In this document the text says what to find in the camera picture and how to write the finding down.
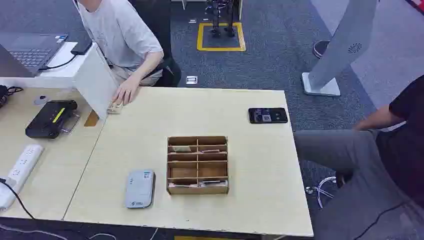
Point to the grey card reader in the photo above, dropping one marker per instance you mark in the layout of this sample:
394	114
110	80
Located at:
139	189

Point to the white power strip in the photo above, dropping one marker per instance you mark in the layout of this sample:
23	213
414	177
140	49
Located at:
21	169

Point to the white floor stand sign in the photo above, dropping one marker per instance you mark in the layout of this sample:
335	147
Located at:
344	39

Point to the pale card in box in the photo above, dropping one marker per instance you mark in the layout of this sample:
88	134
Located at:
182	185

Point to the silver floor socket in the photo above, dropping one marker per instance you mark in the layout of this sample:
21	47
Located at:
191	80

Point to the card with printed face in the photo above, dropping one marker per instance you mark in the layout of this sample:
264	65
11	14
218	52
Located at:
114	109

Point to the person beside desk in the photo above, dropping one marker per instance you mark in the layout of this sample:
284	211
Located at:
371	185

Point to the person across desk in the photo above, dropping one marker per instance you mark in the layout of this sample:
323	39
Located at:
116	30

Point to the black power adapter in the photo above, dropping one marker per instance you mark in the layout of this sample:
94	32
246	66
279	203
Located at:
81	47

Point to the black smartphone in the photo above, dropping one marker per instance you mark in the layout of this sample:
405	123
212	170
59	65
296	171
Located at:
267	115

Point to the card with green print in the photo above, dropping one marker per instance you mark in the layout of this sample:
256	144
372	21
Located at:
181	149

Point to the clear plastic stand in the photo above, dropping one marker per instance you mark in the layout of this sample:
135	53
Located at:
73	124

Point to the dark edged card in box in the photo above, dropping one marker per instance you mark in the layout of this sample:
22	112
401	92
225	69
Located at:
213	182

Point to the small white floor tag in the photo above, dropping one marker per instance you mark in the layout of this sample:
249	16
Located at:
192	21

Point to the black card printer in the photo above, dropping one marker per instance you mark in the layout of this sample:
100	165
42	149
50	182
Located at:
49	119

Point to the white desk partition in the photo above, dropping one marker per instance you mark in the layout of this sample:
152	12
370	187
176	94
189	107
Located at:
94	79

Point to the yellow floor tape strip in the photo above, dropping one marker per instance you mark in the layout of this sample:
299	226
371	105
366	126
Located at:
205	238

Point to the round grey disc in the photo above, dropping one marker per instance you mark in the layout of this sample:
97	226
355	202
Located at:
40	100

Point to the wooden card box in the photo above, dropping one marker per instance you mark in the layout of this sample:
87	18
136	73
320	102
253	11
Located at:
197	190

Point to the black robot legs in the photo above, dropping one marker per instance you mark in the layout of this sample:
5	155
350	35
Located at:
216	16

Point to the card with pink edge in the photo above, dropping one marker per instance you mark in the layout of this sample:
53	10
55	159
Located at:
210	151

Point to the black office chair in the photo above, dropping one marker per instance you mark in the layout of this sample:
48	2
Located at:
159	20

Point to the black round base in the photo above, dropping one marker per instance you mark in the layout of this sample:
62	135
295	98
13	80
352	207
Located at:
318	49

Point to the person's hand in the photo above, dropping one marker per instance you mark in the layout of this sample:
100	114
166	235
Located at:
126	91

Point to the grey laptop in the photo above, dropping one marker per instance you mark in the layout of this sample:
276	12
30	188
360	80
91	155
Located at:
30	49

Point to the chrome chair base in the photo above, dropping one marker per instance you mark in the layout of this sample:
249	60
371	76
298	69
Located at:
319	192

